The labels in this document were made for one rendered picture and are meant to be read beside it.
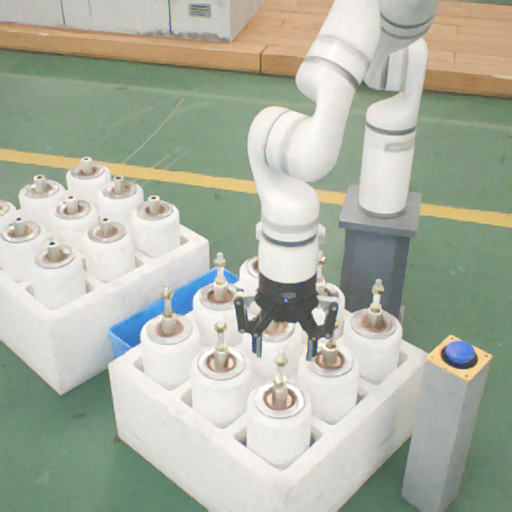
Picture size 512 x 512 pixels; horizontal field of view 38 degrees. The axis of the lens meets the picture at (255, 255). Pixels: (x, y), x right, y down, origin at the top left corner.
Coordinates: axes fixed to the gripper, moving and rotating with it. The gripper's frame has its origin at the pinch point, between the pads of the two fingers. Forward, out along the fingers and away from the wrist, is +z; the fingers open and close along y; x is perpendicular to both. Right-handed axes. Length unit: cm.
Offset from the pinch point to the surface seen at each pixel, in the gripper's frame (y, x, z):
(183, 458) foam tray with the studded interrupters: -15.6, 1.7, 26.7
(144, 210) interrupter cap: -31, 50, 11
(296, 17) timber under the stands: -7, 239, 30
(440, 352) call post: 22.4, 5.4, 3.7
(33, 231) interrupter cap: -51, 40, 10
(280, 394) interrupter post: -0.3, -1.0, 7.9
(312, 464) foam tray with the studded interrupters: 4.9, -5.4, 17.2
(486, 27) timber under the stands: 71, 234, 29
